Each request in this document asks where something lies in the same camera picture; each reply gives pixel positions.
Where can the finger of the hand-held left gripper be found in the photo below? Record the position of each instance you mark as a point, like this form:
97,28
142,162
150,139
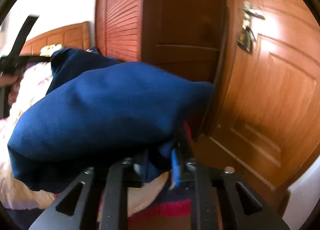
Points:
35,59
25,34

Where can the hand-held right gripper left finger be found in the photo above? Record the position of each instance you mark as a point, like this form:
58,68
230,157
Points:
115,190

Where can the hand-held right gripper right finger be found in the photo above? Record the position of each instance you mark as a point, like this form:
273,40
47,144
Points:
176,170

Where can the blue blazer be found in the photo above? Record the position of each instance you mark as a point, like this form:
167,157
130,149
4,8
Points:
100,109

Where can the person's left hand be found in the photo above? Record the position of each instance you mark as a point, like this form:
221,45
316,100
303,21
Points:
15,92

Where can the yellow plush toy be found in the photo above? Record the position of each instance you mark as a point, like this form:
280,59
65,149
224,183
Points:
50,49

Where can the floral blanket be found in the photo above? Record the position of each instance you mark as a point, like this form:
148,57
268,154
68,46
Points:
30,87

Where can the wooden headboard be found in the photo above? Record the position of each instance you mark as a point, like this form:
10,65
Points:
67,34

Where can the wooden louvered wardrobe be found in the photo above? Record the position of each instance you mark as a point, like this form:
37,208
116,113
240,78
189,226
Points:
120,19

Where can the wooden door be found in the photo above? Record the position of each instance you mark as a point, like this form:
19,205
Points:
275,94

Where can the dark hanging tag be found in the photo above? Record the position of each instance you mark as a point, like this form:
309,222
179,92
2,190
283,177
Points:
246,39

